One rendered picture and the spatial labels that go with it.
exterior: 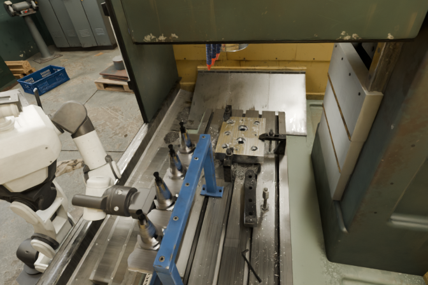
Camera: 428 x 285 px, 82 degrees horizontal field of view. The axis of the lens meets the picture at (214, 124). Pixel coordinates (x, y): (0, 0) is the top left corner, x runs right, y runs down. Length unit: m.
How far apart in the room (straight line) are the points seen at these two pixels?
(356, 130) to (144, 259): 0.71
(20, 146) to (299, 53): 1.80
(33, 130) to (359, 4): 1.00
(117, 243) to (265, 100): 1.37
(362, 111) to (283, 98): 1.19
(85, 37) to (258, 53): 4.48
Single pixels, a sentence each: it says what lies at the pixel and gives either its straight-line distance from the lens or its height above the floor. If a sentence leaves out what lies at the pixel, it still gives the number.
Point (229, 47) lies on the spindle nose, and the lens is 0.90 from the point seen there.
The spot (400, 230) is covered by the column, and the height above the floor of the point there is 0.93.
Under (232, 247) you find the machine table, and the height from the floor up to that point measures 0.90.
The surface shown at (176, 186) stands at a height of 1.22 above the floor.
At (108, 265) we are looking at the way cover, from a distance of 1.33.
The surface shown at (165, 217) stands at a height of 1.22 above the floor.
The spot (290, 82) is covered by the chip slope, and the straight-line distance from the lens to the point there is 2.09.
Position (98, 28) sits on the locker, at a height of 0.47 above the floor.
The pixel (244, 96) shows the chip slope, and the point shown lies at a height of 0.76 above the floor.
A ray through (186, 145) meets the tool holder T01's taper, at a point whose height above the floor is 1.24.
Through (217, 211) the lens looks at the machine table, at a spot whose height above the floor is 0.90.
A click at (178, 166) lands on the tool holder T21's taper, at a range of 0.79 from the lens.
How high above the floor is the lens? 1.82
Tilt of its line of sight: 38 degrees down
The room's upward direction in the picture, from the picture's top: 6 degrees counter-clockwise
